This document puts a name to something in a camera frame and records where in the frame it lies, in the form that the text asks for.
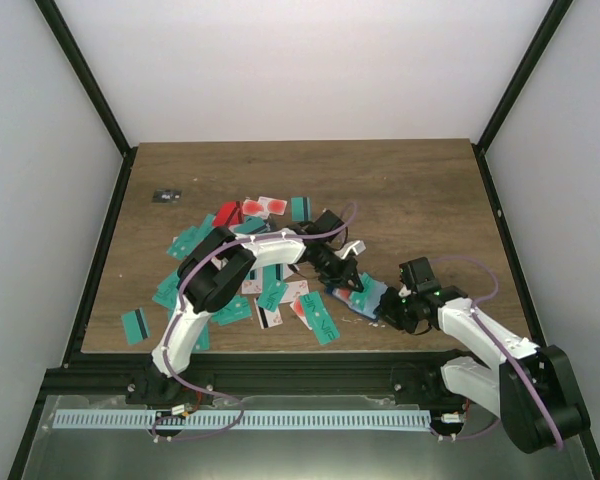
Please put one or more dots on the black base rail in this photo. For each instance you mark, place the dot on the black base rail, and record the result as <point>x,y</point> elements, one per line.
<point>411,377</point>

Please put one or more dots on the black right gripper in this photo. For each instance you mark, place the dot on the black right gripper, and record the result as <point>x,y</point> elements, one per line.
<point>386,312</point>

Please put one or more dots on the teal card black stripe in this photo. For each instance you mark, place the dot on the teal card black stripe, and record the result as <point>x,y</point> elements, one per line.
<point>135,326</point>
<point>301,209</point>

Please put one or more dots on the light blue slotted strip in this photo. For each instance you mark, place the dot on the light blue slotted strip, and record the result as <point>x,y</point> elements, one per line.
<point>207,420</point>

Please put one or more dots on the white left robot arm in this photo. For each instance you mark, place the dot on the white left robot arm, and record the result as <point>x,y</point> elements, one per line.
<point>213,274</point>

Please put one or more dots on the white red blotch card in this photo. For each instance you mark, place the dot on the white red blotch card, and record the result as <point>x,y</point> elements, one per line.
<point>263,207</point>

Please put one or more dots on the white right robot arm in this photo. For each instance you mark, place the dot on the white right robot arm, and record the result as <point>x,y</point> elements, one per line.
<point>531,389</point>

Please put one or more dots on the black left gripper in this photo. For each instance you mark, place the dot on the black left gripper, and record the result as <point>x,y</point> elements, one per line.
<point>348,269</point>

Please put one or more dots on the black frame post right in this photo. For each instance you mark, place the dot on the black frame post right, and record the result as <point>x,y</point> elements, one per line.
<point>541,39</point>

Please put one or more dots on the blue card holder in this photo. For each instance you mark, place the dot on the blue card holder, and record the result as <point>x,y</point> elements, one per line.
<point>373,303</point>

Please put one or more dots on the black frame post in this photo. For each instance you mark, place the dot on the black frame post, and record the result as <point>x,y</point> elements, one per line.
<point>69,46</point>
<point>541,39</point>

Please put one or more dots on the black frame post left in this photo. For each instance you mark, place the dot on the black frame post left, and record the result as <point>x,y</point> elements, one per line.
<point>69,46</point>

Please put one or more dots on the red black striped card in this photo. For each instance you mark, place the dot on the red black striped card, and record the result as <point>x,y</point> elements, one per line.
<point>229,214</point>

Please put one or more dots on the teal VIP card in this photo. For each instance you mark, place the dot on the teal VIP card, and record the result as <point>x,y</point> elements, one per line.
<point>237,309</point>
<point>319,318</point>
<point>358,299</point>

